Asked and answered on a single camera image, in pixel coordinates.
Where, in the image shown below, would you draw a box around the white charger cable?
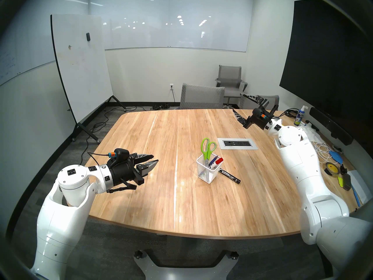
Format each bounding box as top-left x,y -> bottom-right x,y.
314,142 -> 335,165

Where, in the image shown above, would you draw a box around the dark grey and yellow block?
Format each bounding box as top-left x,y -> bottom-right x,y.
337,174 -> 353,191

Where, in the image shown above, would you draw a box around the green-handled scissors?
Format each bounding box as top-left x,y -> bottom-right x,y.
200,138 -> 218,168

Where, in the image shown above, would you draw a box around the thin blue stick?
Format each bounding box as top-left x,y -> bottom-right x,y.
351,185 -> 362,207

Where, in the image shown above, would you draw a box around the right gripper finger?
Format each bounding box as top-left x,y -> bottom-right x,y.
233,109 -> 251,128
242,94 -> 269,108

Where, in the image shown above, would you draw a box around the black right camera cable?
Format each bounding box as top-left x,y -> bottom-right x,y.
270,111 -> 292,123

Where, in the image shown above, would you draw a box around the long black floor cable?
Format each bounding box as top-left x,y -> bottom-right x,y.
86,106 -> 137,143

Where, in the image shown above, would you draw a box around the plain glass wall whiteboard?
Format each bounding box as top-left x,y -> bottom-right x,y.
89,0 -> 253,53

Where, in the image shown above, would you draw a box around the white mesh pen holder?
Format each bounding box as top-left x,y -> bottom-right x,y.
196,153 -> 224,184

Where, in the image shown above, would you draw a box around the black permanent marker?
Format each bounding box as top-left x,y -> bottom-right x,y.
219,168 -> 242,184

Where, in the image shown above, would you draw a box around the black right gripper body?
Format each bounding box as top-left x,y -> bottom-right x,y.
244,105 -> 279,131

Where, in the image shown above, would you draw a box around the black left camera cable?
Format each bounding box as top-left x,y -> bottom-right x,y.
87,153 -> 110,166

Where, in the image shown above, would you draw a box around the whiteboard cleaner spray bottle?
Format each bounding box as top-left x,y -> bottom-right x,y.
294,105 -> 307,126

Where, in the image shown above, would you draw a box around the black camera cable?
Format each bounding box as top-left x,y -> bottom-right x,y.
87,153 -> 110,166
270,111 -> 292,123

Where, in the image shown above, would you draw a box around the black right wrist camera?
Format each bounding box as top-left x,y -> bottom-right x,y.
253,107 -> 270,123

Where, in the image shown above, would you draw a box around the large black wall screen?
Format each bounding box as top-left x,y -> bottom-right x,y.
279,0 -> 373,148

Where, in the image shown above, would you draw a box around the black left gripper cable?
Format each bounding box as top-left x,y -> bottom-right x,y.
107,182 -> 137,194

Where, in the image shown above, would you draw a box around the black soundbar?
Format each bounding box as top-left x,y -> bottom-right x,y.
309,107 -> 353,146

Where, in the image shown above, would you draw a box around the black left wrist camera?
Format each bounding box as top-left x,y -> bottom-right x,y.
108,148 -> 130,163

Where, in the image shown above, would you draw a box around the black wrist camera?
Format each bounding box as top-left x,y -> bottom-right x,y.
253,107 -> 270,123
108,148 -> 130,163

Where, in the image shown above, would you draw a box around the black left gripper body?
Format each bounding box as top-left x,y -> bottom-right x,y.
108,159 -> 145,186

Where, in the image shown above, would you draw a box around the white crumpled tissue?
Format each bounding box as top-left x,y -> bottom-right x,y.
303,125 -> 324,144

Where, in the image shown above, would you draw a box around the rolling whiteboard on stand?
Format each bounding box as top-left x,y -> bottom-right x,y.
50,14 -> 127,143

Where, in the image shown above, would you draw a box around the wall whiteboard with writing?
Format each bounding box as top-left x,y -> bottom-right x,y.
0,0 -> 89,87

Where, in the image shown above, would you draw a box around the yellow and black tape roll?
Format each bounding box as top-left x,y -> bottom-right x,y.
325,162 -> 340,176

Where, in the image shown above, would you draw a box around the white paper sheet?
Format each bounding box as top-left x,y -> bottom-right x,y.
347,169 -> 372,204

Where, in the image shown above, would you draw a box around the silver table outlet panel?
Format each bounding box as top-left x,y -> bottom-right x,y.
217,138 -> 259,150

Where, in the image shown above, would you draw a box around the grey armrest office chair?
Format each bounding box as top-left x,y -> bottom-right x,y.
215,65 -> 248,109

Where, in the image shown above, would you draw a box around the flat blue object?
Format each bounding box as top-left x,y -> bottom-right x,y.
329,150 -> 345,165

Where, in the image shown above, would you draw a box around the grey mesh-back chair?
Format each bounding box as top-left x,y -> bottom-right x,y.
240,93 -> 279,111
179,83 -> 226,110

